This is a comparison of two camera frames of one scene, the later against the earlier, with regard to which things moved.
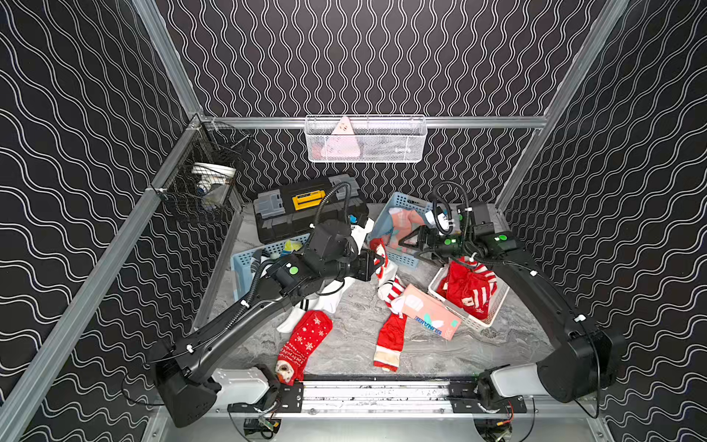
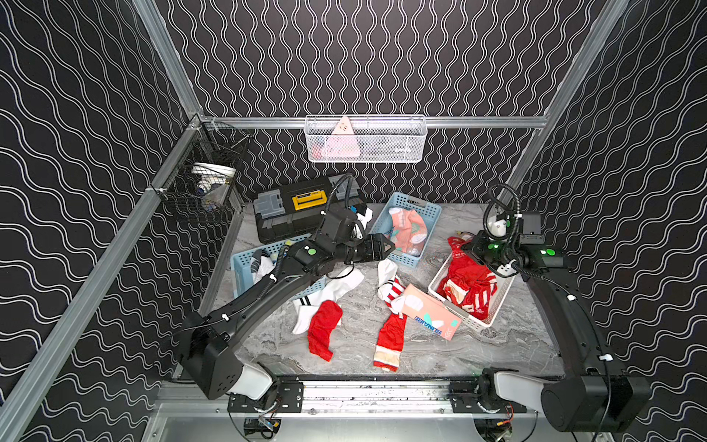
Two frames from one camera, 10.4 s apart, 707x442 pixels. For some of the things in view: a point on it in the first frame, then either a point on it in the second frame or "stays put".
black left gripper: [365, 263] to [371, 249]
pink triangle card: [342, 142] stays put
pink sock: [404, 222] stays put
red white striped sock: [390, 332] stays put
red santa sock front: [309, 328] to [321, 327]
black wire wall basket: [205, 179] stays put
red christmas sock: [468, 285] stays put
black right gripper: [422, 234] to [477, 242]
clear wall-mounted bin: [366, 138] stays put
